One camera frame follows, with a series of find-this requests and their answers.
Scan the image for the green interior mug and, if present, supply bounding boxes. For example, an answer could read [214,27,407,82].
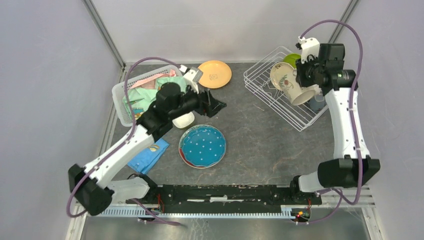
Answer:
[270,68,320,106]

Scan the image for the aluminium corner post right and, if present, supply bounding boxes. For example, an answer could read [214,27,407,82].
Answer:
[319,0,361,50]

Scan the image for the white wire dish rack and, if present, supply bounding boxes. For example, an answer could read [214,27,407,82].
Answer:
[243,46,329,132]

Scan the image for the blue printed cloth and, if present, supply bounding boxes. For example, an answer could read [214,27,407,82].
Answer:
[127,138,169,175]

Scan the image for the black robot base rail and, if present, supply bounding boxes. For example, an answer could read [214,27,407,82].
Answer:
[125,175,323,214]

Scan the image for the orange plate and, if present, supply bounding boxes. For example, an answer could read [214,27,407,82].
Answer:
[198,60,232,89]

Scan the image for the pink cloth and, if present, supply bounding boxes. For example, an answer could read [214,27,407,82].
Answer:
[130,69,176,89]

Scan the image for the lime green plate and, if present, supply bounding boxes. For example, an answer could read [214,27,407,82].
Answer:
[282,53,301,69]

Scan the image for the teal rimmed red plate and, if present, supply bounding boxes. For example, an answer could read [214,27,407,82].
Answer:
[178,124,227,170]

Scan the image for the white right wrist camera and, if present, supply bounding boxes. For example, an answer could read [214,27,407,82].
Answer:
[296,36,320,64]

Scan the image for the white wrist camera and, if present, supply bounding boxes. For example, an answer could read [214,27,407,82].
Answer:
[296,36,320,64]
[178,64,203,94]

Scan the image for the white plastic basket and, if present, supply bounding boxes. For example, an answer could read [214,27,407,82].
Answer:
[111,64,182,127]

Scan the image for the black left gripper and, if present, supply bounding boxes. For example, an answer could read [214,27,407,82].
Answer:
[169,81,228,121]

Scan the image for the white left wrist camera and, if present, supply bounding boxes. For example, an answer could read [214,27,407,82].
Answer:
[178,64,203,94]

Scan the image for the green printed cloth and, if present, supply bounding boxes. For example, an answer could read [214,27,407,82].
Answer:
[123,76,187,120]

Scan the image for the small white blue cup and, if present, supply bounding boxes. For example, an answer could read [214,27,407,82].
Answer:
[307,93,327,113]

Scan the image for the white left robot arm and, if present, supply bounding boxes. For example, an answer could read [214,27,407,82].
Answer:
[68,82,227,216]

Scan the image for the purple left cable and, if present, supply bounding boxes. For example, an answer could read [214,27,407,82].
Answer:
[66,56,182,219]

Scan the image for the aluminium corner post left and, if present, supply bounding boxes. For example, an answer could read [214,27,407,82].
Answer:
[82,0,126,69]

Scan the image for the cream floral plate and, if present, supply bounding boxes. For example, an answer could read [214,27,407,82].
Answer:
[270,62,296,92]

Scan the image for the aluminium corner post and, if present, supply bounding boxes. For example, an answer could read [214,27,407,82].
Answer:
[319,0,361,50]
[82,0,126,69]

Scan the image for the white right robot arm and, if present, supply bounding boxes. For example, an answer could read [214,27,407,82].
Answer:
[288,40,381,204]

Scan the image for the blue dotted plate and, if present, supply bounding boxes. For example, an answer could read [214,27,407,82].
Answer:
[180,126,227,168]

